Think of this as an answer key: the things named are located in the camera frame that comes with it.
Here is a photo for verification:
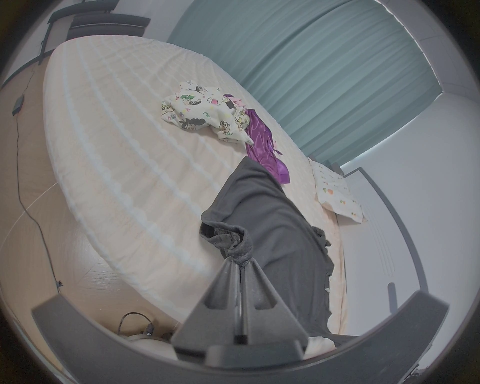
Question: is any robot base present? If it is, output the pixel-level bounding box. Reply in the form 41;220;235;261
125;332;177;357

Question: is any black T-shirt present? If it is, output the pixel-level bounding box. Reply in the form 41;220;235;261
199;155;352;348

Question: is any black cable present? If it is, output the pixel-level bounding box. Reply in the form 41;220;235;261
13;71;65;290
118;312;157;337

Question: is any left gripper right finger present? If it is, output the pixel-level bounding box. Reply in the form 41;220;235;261
240;259;309;353

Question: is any white printed pyjama top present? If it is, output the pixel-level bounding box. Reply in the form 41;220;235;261
161;80;256;147

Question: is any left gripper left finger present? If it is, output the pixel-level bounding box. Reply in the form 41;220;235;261
172;259;241;357

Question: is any white printed pillow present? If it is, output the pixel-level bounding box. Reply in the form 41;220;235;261
308;157;368;224

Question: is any blue-green curtain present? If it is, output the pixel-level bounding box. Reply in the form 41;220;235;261
167;0;443;170

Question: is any bed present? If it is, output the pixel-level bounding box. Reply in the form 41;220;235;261
42;35;430;357

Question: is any purple satin garment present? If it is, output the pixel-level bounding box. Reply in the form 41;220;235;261
223;94;292;185

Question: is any dark chest of drawers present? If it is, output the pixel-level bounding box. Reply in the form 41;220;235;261
39;0;151;57

